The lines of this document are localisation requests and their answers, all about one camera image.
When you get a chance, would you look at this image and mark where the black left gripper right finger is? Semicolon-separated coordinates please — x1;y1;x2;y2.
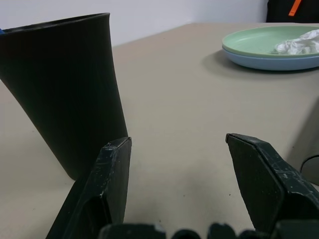
225;133;319;234

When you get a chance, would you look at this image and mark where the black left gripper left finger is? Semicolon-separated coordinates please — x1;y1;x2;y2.
44;136;133;239

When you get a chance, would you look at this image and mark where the black plastic cup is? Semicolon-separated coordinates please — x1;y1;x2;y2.
0;12;130;181

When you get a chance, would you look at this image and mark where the blue plate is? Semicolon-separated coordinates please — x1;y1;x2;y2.
222;46;319;71

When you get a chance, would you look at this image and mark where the white crumpled tissue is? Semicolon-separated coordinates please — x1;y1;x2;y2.
274;29;319;56

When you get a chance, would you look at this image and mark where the green plate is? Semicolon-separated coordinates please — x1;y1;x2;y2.
221;25;319;60

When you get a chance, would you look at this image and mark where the black bag with orange strap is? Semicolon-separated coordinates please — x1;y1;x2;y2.
266;0;319;23

